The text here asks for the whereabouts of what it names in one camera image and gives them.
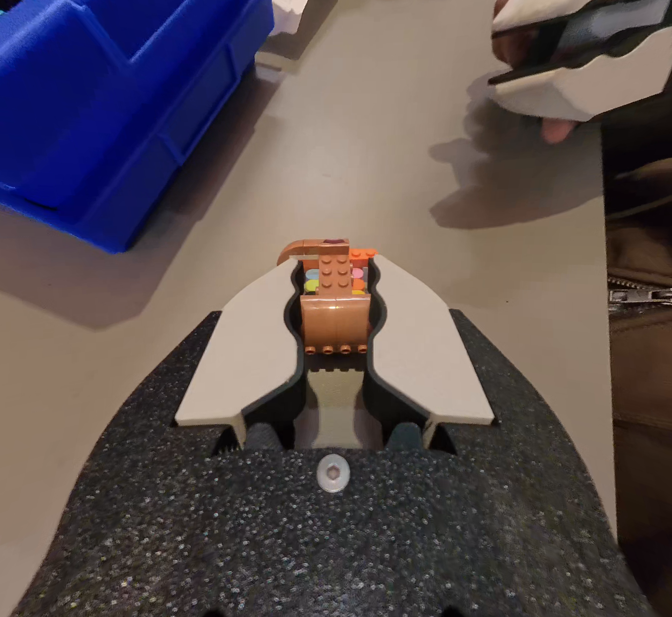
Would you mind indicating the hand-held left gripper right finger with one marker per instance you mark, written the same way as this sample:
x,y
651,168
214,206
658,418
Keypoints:
x,y
425,360

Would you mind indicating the blue plastic bin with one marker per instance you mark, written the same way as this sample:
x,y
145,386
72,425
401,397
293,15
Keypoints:
x,y
131,76

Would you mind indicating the brown brick-built toy animal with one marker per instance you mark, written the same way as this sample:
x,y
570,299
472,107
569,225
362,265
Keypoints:
x,y
336,315

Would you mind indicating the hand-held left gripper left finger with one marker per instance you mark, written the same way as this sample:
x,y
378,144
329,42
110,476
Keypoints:
x,y
246,360

